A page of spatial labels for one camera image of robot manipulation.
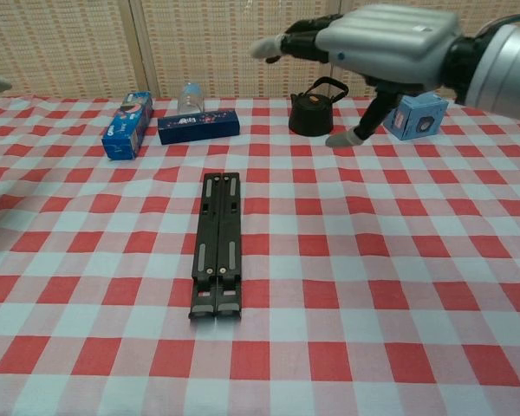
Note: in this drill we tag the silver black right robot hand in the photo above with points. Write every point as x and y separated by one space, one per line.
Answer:
394 43

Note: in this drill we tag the blue Oreo cookie box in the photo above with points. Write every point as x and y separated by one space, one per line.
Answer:
128 125

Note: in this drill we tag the light blue cube box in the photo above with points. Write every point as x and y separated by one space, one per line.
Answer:
424 121

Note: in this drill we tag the woven bamboo folding screen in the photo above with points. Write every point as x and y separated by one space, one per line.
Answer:
156 43

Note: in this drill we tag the black folding laptop stand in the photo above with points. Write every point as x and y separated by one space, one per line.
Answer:
216 242

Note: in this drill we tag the dark blue long box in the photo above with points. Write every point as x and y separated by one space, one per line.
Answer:
197 128

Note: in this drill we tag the clear plastic water bottle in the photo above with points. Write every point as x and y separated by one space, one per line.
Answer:
191 99

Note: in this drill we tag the red white checkered tablecloth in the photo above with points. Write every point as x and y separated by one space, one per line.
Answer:
372 281

